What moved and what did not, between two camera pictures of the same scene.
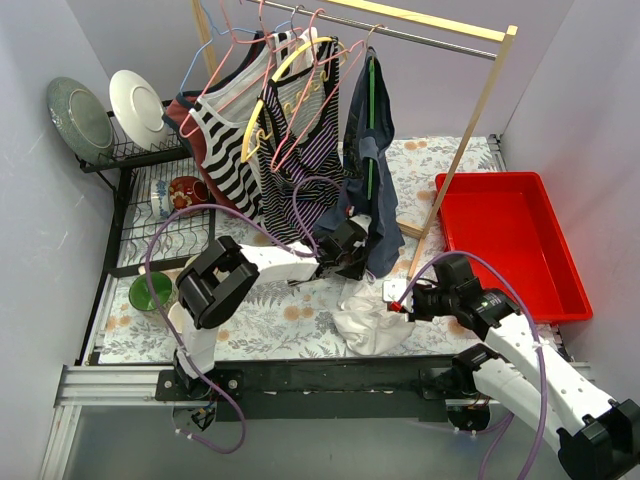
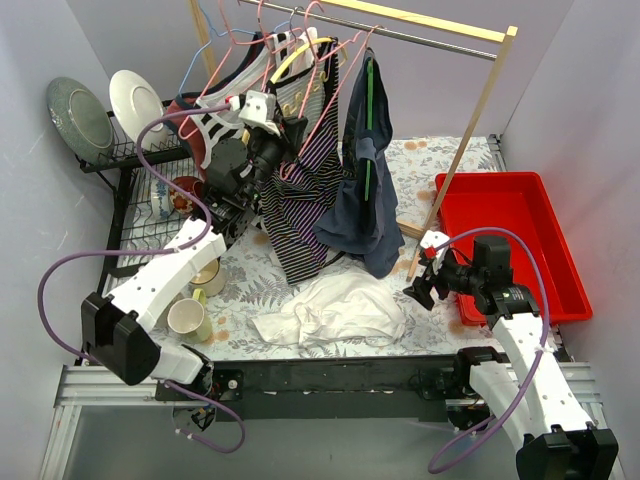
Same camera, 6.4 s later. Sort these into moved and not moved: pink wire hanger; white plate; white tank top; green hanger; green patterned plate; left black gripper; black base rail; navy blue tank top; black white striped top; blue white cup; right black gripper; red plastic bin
Moved: white tank top; left black gripper; pink wire hanger; right black gripper
Not moved: black white striped top; red plastic bin; blue white cup; green hanger; white plate; navy blue tank top; black base rail; green patterned plate
